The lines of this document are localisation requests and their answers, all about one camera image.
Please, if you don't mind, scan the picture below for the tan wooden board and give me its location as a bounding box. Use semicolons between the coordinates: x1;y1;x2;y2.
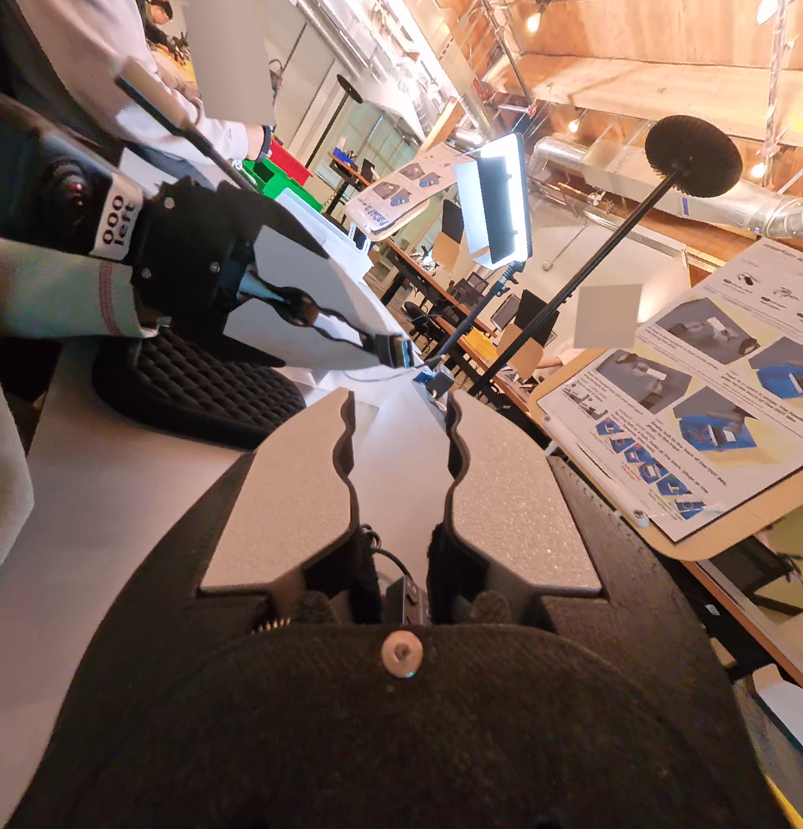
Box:
497;290;559;378
434;199;468;271

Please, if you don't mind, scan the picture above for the black disc stand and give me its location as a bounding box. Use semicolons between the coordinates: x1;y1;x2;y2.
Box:
469;115;744;397

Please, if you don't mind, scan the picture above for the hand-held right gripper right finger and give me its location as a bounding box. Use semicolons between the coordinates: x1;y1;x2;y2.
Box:
429;390;602;624

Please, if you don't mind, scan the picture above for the green plastic bin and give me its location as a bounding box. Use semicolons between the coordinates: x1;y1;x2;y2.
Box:
241;158;326;213

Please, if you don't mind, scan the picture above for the black light stand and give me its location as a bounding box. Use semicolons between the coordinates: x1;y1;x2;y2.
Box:
434;262;525;364

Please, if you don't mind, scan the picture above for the black usb hub with switches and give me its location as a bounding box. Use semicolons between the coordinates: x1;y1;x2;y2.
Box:
383;578;433;626

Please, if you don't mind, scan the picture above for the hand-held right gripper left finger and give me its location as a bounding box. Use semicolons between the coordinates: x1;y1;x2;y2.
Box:
199;389;383;624

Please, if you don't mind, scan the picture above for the black quilted pad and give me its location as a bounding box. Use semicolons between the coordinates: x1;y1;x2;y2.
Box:
92;329;307;451

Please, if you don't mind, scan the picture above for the black floor lamp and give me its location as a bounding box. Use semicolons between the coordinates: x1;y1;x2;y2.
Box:
322;73;367;208

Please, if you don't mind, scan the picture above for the instruction sheet stand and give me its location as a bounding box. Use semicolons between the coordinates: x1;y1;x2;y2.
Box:
343;144;472;242

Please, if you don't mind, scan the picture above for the silver air duct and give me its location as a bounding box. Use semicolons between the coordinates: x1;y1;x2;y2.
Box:
530;136;803;238

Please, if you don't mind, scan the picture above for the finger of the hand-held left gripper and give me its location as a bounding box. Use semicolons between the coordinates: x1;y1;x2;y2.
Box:
249;225;409;344
223;294;389;374

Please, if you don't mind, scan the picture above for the led light panel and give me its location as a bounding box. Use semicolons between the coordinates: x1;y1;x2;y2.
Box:
453;133;535;271

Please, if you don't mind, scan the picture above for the instruction sheet on board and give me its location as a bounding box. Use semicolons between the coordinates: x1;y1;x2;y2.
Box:
528;236;803;562

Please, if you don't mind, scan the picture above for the braided usb cable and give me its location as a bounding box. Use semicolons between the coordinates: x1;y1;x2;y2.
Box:
374;333;420;371

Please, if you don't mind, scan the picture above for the red plastic bin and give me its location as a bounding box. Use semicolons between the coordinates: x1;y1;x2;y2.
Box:
266;139;315;187

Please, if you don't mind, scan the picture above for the person's left forearm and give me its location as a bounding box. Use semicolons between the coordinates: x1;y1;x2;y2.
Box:
0;233;161;341

